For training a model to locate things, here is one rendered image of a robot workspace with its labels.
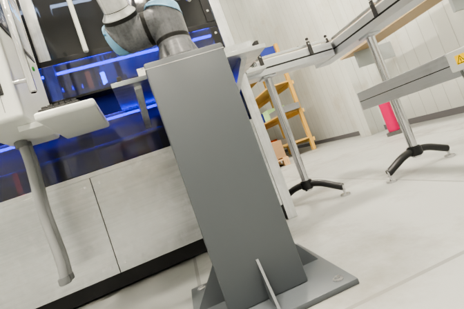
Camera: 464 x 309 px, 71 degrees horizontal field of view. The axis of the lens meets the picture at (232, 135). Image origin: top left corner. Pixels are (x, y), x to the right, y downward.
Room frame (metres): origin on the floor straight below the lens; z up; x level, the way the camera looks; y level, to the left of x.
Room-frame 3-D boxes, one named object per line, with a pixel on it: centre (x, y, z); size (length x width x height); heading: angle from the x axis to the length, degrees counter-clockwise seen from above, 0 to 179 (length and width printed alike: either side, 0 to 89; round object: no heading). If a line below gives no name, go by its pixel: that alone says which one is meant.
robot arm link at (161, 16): (1.09, 0.09, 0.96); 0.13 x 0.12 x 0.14; 89
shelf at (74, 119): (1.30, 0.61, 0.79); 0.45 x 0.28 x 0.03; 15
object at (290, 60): (2.11, -0.48, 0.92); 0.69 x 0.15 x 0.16; 105
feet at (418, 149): (1.91, -0.97, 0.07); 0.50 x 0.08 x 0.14; 105
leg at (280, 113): (2.07, -0.34, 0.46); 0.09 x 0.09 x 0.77; 15
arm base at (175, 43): (1.09, 0.08, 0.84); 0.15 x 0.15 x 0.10
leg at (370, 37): (1.91, -0.97, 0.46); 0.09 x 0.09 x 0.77; 15
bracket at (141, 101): (1.53, 0.35, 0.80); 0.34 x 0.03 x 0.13; 15
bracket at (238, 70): (1.67, -0.13, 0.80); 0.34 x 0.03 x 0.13; 15
